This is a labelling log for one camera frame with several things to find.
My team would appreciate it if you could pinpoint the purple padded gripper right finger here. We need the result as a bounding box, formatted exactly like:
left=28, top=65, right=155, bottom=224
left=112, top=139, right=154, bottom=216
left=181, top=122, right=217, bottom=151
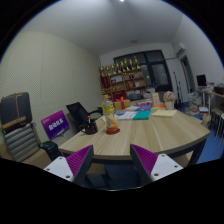
left=130, top=144, right=182, bottom=185

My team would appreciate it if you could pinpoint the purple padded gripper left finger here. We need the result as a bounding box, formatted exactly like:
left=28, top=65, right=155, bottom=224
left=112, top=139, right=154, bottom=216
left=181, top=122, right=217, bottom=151
left=44, top=145, right=94, bottom=185

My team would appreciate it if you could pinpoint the black mug with red stick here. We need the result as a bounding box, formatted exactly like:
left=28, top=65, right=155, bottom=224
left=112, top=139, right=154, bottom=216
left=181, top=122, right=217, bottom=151
left=79, top=116, right=98, bottom=135

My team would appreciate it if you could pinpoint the wooden curved table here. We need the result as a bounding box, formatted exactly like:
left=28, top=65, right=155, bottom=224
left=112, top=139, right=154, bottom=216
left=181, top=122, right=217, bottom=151
left=59, top=110, right=210, bottom=165

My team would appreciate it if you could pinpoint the purple sign board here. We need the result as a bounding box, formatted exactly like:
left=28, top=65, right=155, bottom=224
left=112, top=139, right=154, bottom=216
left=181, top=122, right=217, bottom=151
left=41, top=110, right=69, bottom=140

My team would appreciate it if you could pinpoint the red round coaster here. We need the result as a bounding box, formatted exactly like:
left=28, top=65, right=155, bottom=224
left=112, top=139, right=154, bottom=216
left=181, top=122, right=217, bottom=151
left=106, top=128, right=120, bottom=135

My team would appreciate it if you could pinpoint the black office chair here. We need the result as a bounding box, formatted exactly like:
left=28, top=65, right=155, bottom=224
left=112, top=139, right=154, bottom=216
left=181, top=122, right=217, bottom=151
left=67, top=102, right=103, bottom=130

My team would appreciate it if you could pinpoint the teal book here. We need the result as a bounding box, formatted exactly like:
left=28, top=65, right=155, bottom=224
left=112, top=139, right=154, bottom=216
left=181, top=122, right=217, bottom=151
left=133, top=110, right=151, bottom=120

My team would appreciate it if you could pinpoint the yellow notebook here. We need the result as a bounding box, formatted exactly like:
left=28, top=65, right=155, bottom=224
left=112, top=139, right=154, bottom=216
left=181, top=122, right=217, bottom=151
left=152, top=110, right=177, bottom=118

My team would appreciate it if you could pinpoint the plastic bottle with orange drink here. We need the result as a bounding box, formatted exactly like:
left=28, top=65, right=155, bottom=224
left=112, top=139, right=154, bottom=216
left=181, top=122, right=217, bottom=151
left=101, top=94, right=118, bottom=132

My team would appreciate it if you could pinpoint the yellow gift box red ribbon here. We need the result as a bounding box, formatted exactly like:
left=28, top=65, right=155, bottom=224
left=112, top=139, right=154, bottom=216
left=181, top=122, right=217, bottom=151
left=114, top=97, right=130, bottom=111

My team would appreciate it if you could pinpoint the flower pot with pink flowers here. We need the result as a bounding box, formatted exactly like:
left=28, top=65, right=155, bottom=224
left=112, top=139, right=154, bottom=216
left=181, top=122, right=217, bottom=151
left=163, top=91, right=176, bottom=110

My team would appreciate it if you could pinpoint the grey padded chair with bag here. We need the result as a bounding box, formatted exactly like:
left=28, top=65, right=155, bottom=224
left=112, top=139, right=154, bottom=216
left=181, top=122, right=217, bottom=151
left=0, top=92, right=39, bottom=162

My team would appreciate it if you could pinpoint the wooden shelf with trophies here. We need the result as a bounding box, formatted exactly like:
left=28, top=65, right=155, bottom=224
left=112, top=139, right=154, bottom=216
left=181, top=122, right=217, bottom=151
left=99, top=57, right=146, bottom=101

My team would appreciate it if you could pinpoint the black computer monitor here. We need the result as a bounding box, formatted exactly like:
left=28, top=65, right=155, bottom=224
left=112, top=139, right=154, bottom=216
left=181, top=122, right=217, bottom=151
left=196, top=74, right=207, bottom=87

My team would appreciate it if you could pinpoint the wall air conditioner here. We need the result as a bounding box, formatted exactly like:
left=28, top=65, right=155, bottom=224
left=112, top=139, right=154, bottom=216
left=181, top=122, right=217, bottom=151
left=174, top=43, right=186, bottom=56

